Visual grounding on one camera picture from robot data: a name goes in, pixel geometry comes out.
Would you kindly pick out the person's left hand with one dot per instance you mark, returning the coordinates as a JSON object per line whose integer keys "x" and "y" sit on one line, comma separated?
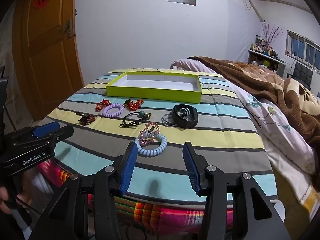
{"x": 25, "y": 192}

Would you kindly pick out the dark red beaded hair clip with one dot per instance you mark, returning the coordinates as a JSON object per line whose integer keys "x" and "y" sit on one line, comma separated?
{"x": 86, "y": 118}

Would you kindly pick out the orange wooden door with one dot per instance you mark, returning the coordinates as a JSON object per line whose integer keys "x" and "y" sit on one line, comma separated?
{"x": 50, "y": 75}

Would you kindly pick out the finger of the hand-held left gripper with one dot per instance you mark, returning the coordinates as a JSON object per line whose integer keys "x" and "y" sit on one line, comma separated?
{"x": 46, "y": 129}
{"x": 62, "y": 133}

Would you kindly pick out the white shelf unit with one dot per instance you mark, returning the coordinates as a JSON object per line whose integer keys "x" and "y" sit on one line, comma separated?
{"x": 265, "y": 60}

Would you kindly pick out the brown plush blanket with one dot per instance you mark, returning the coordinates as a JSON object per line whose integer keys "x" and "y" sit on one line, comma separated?
{"x": 262, "y": 80}

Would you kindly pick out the brass door lock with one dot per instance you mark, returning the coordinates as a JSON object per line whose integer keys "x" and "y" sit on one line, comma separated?
{"x": 67, "y": 28}

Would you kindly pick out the purple flower branches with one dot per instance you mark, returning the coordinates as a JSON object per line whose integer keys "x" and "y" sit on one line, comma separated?
{"x": 271, "y": 33}

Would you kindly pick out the lime green shallow box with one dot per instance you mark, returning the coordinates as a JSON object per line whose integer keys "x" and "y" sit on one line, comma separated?
{"x": 160, "y": 81}

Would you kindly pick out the black padded chair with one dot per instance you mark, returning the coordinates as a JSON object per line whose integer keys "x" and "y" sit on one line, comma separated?
{"x": 302, "y": 73}

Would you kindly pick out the colourful plaid cloth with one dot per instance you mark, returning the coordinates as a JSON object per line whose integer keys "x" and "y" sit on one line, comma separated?
{"x": 160, "y": 215}

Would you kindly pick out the window with bars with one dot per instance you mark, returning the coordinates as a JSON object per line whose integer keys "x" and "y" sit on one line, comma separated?
{"x": 303, "y": 48}

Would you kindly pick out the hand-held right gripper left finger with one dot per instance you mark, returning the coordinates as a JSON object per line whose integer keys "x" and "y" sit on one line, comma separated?
{"x": 130, "y": 165}

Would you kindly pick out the cream blanket yellow edge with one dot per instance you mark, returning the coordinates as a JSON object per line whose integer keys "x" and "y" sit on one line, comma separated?
{"x": 297, "y": 185}

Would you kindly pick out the red and gold knot ornament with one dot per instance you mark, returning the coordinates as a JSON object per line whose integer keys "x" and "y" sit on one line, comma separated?
{"x": 133, "y": 104}

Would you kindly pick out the pink floral quilt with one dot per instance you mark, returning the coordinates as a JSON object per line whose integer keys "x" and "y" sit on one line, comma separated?
{"x": 275, "y": 122}

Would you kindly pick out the pink rhinestone hair clip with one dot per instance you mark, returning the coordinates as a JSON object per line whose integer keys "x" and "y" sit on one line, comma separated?
{"x": 150, "y": 135}

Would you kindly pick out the group of bottles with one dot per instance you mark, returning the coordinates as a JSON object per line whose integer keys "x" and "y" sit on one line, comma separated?
{"x": 261, "y": 46}

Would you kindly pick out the black wristband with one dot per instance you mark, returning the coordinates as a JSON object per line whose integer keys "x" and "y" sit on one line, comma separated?
{"x": 192, "y": 120}

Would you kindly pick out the white wall pipe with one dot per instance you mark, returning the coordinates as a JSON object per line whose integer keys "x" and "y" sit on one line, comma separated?
{"x": 255, "y": 6}

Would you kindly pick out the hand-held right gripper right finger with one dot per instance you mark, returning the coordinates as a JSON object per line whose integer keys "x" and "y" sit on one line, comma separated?
{"x": 191, "y": 165}

